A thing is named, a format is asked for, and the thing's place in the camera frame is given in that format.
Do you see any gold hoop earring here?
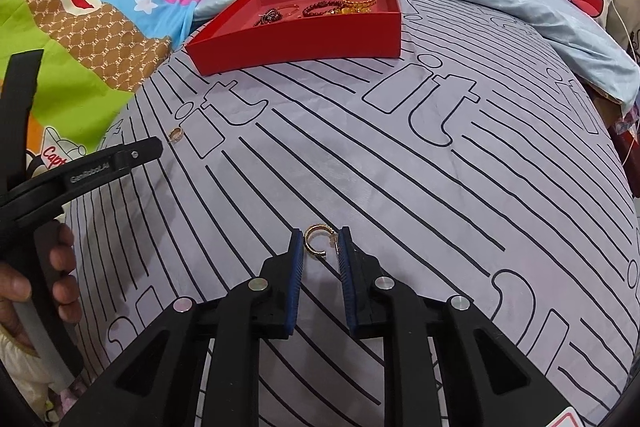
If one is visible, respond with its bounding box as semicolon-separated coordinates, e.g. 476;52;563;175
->
303;223;340;259

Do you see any dark red bead bracelet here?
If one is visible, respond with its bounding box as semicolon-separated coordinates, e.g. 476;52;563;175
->
300;0;342;20

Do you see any cartoon monkey colourful blanket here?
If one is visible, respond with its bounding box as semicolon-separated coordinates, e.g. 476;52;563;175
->
1;0;200;176

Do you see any striped lilac bed sheet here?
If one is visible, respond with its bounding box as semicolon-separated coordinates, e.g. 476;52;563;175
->
66;0;639;426

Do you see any purple bead necklace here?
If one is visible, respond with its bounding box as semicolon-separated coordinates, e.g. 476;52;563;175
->
252;5;284;28

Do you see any translucent yellow stone bracelet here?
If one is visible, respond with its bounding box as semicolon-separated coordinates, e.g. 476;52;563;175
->
328;4;374;16

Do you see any thin gold bangle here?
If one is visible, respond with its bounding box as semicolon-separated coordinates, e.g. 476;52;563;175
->
260;4;299;22

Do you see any person's left hand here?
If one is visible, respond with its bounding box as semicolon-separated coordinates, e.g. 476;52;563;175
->
1;221;82;351

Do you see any red jewelry tray box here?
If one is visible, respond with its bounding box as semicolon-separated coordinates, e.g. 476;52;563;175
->
186;0;401;76

